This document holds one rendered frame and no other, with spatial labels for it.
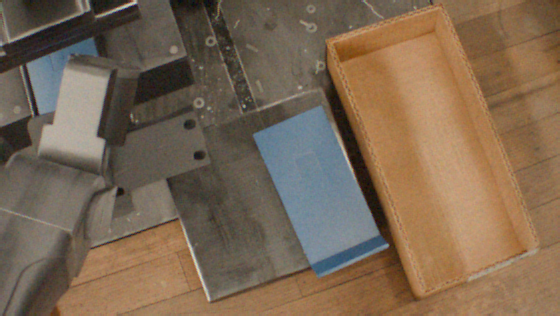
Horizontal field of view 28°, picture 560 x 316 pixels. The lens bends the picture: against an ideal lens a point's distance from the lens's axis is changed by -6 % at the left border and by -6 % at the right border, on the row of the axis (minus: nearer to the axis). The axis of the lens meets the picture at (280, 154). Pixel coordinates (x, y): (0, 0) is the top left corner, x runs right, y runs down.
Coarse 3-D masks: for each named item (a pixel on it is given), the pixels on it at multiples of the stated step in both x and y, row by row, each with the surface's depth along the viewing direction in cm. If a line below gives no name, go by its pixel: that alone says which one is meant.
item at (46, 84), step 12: (72, 48) 110; (84, 48) 110; (36, 60) 110; (48, 60) 110; (36, 72) 109; (48, 72) 109; (60, 72) 109; (36, 84) 109; (48, 84) 109; (60, 84) 109; (36, 96) 109; (48, 96) 109; (48, 108) 108
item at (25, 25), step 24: (24, 0) 90; (48, 0) 90; (72, 0) 90; (96, 0) 95; (120, 0) 94; (0, 24) 90; (24, 24) 90; (48, 24) 90; (72, 24) 91; (96, 24) 95; (120, 24) 97; (0, 48) 94; (24, 48) 92; (48, 48) 96; (0, 72) 97
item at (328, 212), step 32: (288, 128) 114; (320, 128) 114; (288, 160) 113; (320, 160) 113; (288, 192) 112; (320, 192) 112; (352, 192) 112; (320, 224) 111; (352, 224) 111; (320, 256) 110; (352, 256) 108
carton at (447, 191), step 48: (336, 48) 113; (384, 48) 117; (432, 48) 117; (384, 96) 116; (432, 96) 116; (480, 96) 109; (384, 144) 115; (432, 144) 115; (480, 144) 114; (384, 192) 107; (432, 192) 113; (480, 192) 113; (432, 240) 112; (480, 240) 112; (528, 240) 107; (432, 288) 109
